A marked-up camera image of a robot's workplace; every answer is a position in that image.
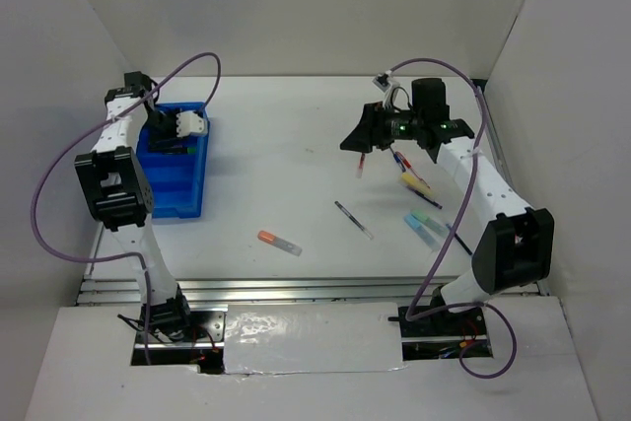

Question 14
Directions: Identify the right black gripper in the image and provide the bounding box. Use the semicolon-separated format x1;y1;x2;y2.
340;101;425;153

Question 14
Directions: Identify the green cap black highlighter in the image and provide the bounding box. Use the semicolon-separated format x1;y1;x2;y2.
164;146;196;155

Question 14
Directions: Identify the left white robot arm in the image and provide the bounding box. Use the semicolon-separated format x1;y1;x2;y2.
74;71;195;342

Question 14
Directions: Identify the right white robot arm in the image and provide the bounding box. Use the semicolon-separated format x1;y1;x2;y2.
340;78;555;334

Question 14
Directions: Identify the red ink clear pen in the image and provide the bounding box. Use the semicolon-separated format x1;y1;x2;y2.
356;153;366;178

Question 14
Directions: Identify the red blue clip pen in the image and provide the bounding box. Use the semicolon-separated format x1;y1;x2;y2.
394;151;428;185

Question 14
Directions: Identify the blue plastic sorting tray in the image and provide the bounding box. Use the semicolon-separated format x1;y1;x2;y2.
136;125;209;219

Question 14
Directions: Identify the yellow pastel highlighter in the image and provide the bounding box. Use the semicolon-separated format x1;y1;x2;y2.
400;173;434;197

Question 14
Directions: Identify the black ink clear pen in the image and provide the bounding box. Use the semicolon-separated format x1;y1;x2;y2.
334;200;374;240

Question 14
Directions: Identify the blue pastel highlighter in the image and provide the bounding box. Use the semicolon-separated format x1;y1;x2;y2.
403;214;440;251

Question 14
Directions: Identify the green pastel highlighter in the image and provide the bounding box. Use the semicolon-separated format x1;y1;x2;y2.
411;210;450;238

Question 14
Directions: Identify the orange cap clear marker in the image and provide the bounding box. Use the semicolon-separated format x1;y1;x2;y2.
257;231;302;256

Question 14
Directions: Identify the dark blue ballpoint pen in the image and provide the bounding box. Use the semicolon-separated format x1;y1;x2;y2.
446;223;473;256

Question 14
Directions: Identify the white front cover plate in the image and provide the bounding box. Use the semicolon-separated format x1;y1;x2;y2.
224;303;404;375

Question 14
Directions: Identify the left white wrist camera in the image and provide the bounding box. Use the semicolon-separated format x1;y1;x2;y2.
175;110;208;138

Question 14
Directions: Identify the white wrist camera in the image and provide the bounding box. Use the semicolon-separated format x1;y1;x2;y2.
175;110;208;138
373;71;406;109

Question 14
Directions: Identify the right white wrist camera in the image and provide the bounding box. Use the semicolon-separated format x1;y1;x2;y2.
373;71;406;109

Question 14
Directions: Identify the aluminium table rail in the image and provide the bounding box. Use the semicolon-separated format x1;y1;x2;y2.
76;276;543;305

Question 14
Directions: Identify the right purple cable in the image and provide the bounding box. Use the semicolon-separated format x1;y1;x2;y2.
386;57;518;381

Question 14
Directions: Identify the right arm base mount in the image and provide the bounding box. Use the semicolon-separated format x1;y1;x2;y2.
387;307;492;361

